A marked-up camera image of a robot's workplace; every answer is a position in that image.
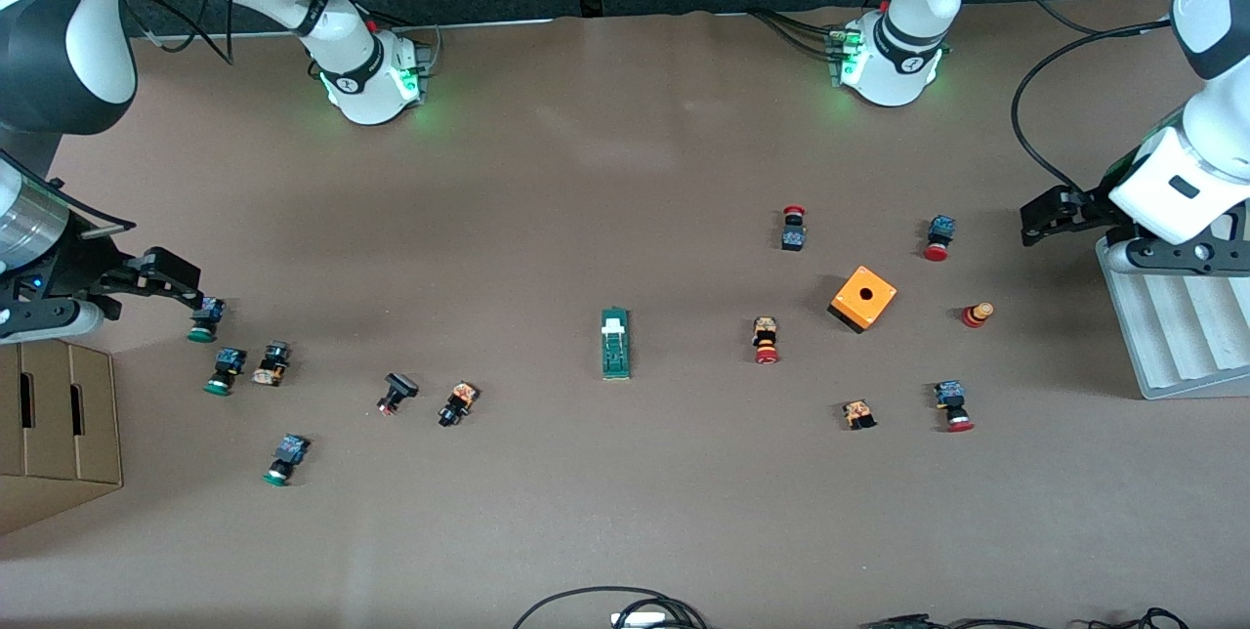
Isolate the green load switch white slider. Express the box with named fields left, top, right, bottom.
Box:
left=601, top=307, right=633, bottom=382

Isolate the green push button blue block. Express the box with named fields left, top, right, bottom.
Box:
left=262, top=434, right=312, bottom=487
left=203, top=348, right=247, bottom=397
left=187, top=297, right=228, bottom=344

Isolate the red button blue block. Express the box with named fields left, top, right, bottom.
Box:
left=933, top=380, right=976, bottom=434
left=923, top=215, right=957, bottom=263

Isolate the grey ribbed tray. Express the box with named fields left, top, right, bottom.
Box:
left=1096, top=233, right=1250, bottom=401

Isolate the cardboard box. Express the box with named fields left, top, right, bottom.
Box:
left=0, top=336, right=124, bottom=537

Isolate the black square button red base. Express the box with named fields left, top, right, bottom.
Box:
left=377, top=372, right=420, bottom=416

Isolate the brown paper table cover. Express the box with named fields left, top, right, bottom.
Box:
left=0, top=0, right=1250, bottom=629

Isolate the orange button enclosure box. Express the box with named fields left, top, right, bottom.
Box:
left=827, top=265, right=898, bottom=335

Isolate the black selector switch orange block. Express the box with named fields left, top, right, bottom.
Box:
left=437, top=381, right=479, bottom=429

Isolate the black base cable bundle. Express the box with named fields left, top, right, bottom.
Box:
left=750, top=8, right=841, bottom=59

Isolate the black curly cable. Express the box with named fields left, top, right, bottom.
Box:
left=1089, top=607, right=1192, bottom=629

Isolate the black cable with connector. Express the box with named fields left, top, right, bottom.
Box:
left=859, top=613, right=1056, bottom=629

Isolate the black looped cable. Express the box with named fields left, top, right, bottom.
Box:
left=513, top=587, right=709, bottom=629

